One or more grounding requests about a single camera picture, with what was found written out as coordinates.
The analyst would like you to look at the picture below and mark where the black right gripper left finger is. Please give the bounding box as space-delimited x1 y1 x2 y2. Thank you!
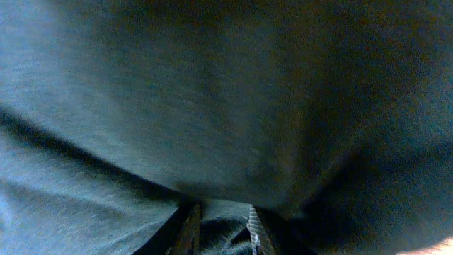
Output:
133 203 202 255

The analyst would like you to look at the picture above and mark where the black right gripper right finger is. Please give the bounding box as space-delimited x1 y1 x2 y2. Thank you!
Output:
247 205 315 255

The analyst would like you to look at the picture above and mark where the plain black t-shirt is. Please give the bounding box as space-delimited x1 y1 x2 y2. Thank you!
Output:
1 1 452 254

